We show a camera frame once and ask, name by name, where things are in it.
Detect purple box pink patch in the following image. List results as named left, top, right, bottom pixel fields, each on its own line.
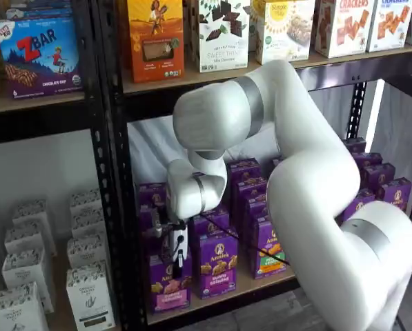
left=148, top=253, right=193, bottom=315

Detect purple box chocolate bunnies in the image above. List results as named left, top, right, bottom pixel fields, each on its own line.
left=377, top=177, right=412, bottom=212

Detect purple box lilac patch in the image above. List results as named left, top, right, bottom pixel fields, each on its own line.
left=197, top=231, right=240, bottom=300

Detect purple Annie's snack box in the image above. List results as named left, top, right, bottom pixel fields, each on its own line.
left=360, top=163, right=396, bottom=190
left=136, top=182, right=169, bottom=212
left=138, top=205, right=170, bottom=258
left=350, top=151, right=384, bottom=170
left=190, top=205, right=231, bottom=239
left=236, top=177, right=269, bottom=204
left=243, top=196, right=269, bottom=221
left=343, top=137, right=367, bottom=154
left=227, top=157, right=264, bottom=183

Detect white yellow snack bar box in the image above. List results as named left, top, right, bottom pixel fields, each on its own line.
left=253, top=0, right=315, bottom=66

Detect orange snack box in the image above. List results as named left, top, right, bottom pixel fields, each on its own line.
left=126, top=0, right=186, bottom=83

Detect black cable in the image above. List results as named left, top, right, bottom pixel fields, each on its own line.
left=170, top=212, right=293, bottom=268

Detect blue ZBar box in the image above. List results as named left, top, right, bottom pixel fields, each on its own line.
left=0, top=17, right=84, bottom=99
left=5, top=0, right=74, bottom=22

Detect red and white crackers box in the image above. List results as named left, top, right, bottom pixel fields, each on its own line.
left=314, top=0, right=373, bottom=59

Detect black metal shelving rack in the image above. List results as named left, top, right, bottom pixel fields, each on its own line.
left=91, top=0, right=412, bottom=331
left=0, top=0, right=124, bottom=331

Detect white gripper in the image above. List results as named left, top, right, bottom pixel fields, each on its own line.
left=168, top=225, right=190, bottom=279

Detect purple box green orange patch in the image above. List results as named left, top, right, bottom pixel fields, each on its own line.
left=249, top=215, right=289, bottom=281

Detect purple box yellow patch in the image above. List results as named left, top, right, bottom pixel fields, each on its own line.
left=340, top=188, right=376, bottom=223

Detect white Sweet Thins box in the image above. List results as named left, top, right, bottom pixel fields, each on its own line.
left=191, top=0, right=250, bottom=73

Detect white pasta box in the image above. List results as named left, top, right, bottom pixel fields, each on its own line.
left=66, top=230, right=108, bottom=270
left=0, top=282, right=50, bottom=331
left=3, top=223, right=57, bottom=259
left=12, top=198, right=52, bottom=229
left=66, top=260, right=117, bottom=331
left=1, top=250, right=55, bottom=313
left=69, top=188, right=103, bottom=215
left=70, top=206, right=105, bottom=239

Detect blue pretzel crackers box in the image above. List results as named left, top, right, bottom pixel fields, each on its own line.
left=366, top=0, right=412, bottom=53

